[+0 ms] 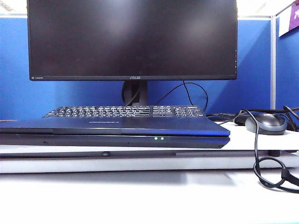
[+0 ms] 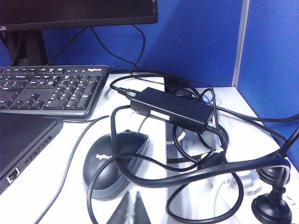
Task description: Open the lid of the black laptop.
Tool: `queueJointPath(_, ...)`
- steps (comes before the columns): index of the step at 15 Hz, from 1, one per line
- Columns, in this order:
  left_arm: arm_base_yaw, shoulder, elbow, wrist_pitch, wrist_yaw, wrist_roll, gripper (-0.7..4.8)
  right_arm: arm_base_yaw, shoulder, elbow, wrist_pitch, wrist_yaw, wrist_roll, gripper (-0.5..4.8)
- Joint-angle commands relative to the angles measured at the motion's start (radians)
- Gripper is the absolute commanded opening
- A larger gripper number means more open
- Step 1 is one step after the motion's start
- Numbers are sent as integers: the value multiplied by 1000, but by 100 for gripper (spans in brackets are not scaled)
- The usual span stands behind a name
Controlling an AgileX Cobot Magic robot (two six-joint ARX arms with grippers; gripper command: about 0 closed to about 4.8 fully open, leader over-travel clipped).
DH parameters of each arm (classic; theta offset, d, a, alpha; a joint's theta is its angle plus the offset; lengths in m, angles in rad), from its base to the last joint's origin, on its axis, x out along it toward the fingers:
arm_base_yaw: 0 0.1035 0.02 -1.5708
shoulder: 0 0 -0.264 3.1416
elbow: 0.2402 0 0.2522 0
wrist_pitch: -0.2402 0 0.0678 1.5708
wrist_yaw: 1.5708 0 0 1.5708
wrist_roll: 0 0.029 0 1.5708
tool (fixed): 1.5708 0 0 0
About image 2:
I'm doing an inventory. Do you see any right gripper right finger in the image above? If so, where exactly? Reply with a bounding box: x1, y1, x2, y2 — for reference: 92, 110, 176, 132
134, 191, 152, 224

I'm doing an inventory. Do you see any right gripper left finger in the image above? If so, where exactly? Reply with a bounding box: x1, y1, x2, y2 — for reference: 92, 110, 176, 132
106, 190, 133, 224

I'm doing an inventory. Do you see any black Hasee laptop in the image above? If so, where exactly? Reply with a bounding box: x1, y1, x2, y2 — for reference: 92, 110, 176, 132
0, 112, 64, 196

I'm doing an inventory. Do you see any black laptop power adapter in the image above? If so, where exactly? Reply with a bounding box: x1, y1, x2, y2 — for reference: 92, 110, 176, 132
129, 87, 215, 135

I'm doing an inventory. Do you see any black grey Logitech mouse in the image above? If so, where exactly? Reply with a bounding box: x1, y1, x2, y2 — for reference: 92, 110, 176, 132
82, 129, 150, 201

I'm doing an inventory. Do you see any black mains plug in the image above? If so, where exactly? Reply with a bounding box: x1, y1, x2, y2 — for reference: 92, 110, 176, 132
251, 162, 293, 224

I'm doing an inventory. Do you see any black Logitech keyboard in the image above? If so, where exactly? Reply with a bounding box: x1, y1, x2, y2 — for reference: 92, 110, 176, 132
0, 64, 111, 120

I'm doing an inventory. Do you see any white power strip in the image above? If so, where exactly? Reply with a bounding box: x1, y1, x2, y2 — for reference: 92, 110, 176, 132
285, 193, 299, 224

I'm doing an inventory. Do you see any black ASUS monitor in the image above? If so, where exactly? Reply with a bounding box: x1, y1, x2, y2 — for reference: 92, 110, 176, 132
0, 0, 159, 67

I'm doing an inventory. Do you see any thin grey cable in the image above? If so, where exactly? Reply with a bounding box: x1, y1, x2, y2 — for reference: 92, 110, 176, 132
34, 115, 110, 224

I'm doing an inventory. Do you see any white cable bundle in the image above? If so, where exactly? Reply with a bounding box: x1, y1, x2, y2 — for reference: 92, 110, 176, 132
209, 172, 262, 210

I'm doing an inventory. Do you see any black adapter mains cord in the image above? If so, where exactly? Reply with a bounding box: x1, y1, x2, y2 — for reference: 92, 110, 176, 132
109, 71, 299, 123

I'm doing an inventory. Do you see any thick black power cord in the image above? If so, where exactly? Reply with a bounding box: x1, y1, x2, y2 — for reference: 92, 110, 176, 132
110, 105, 299, 222

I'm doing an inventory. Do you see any thin black monitor cable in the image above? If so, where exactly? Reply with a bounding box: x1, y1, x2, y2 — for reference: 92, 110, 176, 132
90, 24, 146, 70
46, 26, 89, 66

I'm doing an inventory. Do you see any grey partition post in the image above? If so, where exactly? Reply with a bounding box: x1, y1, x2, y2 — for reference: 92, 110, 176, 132
231, 0, 250, 89

